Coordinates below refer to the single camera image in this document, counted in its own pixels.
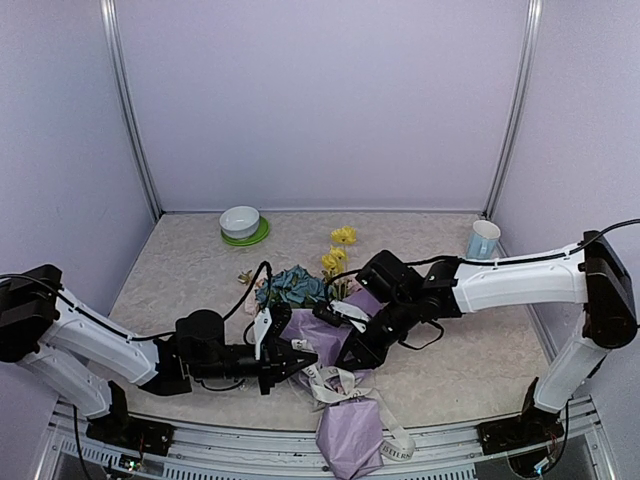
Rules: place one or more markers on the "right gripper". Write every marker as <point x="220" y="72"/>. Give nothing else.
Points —
<point x="369" y="355"/>

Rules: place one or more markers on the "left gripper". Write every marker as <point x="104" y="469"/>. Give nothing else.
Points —
<point x="275" y="365"/>

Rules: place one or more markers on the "pink fake rose bunch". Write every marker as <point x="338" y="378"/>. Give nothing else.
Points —
<point x="255" y="281"/>

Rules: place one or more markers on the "blue fake flower bunch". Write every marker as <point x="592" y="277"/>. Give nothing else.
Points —
<point x="294" y="286"/>

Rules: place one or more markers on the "clear printed cellophane wrap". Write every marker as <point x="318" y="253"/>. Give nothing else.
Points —
<point x="332" y="385"/>

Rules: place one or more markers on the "purple wrapping paper sheet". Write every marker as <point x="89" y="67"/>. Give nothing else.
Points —
<point x="349" y="434"/>

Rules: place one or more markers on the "yellow fake flower stem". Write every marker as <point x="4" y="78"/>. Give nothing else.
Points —
<point x="335" y="263"/>

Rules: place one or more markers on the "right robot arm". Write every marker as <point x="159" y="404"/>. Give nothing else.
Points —
<point x="588" y="273"/>

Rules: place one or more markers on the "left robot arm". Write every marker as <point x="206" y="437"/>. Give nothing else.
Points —
<point x="47" y="331"/>

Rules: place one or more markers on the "green plate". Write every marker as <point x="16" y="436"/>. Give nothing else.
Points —
<point x="259" y="235"/>

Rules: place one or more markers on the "white ceramic bowl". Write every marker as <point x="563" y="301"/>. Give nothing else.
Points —
<point x="239" y="222"/>

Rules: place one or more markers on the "light blue mug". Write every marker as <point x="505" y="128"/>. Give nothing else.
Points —
<point x="483" y="240"/>

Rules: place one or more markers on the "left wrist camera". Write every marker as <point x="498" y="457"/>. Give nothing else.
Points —
<point x="261" y="327"/>

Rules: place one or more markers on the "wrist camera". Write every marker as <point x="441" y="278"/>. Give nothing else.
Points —
<point x="261" y="327"/>
<point x="339" y="313"/>

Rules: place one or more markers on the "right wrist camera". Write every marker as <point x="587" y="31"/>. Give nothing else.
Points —
<point x="339" y="313"/>

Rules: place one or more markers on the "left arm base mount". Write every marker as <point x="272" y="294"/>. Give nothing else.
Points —
<point x="143" y="436"/>

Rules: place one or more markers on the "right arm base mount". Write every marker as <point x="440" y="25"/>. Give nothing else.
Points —
<point x="511" y="433"/>

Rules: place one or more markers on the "left aluminium frame post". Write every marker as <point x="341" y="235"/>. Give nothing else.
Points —
<point x="115" y="47"/>

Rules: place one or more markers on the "aluminium frame post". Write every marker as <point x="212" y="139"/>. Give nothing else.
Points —
<point x="115" y="47"/>
<point x="517" y="106"/>

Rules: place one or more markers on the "right aluminium frame post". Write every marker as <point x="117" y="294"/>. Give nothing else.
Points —
<point x="517" y="106"/>

